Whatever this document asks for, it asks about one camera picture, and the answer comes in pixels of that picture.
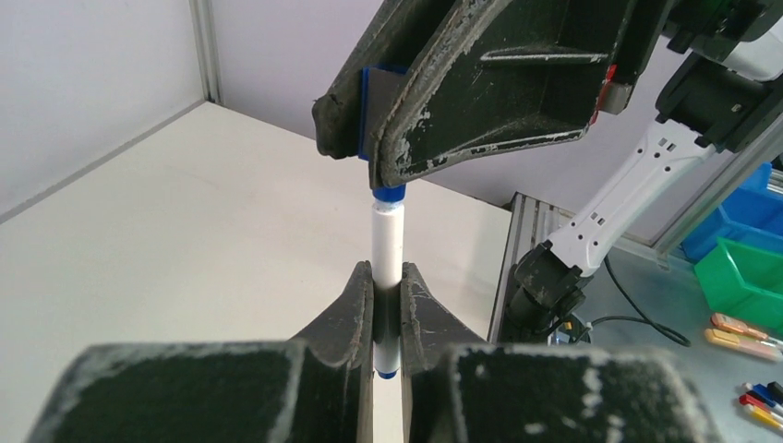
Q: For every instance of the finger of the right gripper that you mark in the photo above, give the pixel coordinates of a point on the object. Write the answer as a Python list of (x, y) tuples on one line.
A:
[(524, 74), (413, 34)]

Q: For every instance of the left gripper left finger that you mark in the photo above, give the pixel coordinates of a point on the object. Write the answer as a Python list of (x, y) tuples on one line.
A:
[(341, 335)]

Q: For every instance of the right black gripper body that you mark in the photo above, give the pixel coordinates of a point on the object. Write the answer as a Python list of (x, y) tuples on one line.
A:
[(644, 26)]

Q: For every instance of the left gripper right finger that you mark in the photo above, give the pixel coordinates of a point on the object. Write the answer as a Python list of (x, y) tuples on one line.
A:
[(428, 328)]

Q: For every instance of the blue pen cap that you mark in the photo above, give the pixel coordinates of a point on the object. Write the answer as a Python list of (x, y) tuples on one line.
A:
[(379, 85)]

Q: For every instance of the white marker pen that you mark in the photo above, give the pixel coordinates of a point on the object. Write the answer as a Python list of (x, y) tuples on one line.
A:
[(387, 254)]

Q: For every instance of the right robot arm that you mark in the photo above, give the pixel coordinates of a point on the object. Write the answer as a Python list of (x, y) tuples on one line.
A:
[(723, 97)]

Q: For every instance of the coloured marker pens bundle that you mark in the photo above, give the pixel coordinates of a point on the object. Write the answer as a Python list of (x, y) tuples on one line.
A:
[(762, 404)]

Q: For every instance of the blue storage bin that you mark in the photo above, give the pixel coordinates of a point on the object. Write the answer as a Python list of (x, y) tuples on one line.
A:
[(750, 215)]

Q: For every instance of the green storage bin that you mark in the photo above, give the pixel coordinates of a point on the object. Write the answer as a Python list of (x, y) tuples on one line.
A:
[(744, 282)]

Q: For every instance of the orange utility knife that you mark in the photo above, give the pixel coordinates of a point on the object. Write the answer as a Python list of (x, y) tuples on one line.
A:
[(738, 327), (743, 344)]

